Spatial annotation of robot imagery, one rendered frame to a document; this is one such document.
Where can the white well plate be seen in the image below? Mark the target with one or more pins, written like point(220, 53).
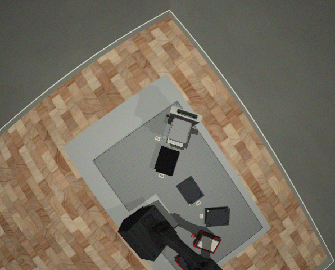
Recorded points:
point(207, 243)
point(171, 141)

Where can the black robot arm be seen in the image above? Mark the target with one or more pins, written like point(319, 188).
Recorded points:
point(169, 237)

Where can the grey tower with black slots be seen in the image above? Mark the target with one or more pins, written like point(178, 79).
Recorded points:
point(178, 128)

